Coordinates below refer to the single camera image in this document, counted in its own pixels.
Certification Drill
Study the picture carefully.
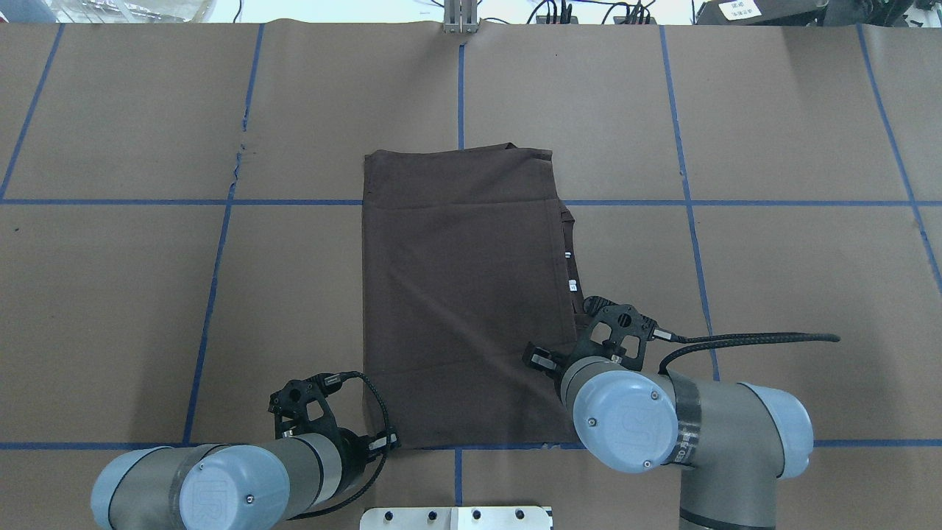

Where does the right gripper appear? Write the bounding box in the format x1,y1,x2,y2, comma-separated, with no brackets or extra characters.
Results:
522,342,575,381

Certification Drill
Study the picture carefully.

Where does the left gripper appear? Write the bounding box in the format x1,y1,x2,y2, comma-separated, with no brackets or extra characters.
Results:
341,431,401,472

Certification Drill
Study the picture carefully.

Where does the brown t-shirt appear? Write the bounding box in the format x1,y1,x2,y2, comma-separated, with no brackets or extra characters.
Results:
362,142,580,450

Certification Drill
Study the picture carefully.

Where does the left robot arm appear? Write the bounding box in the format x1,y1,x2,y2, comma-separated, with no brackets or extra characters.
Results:
90,432,398,529

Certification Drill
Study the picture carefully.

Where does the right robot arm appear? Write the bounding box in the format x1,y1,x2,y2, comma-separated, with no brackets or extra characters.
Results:
523,344,814,529

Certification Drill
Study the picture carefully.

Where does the brown paper table cover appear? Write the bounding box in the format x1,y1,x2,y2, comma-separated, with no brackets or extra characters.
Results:
2,20,940,529

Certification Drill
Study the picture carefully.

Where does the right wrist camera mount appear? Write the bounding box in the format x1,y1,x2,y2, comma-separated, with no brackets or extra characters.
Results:
572,296,679,370

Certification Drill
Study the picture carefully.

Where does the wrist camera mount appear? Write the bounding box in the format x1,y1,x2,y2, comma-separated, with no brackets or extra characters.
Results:
572,296,679,370
268,373,342,439

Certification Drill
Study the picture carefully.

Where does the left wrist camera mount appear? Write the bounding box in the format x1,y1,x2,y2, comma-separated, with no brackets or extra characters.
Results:
268,373,342,439

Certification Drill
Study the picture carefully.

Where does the aluminium frame post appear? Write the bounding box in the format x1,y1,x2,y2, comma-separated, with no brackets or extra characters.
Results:
437,0,481,35

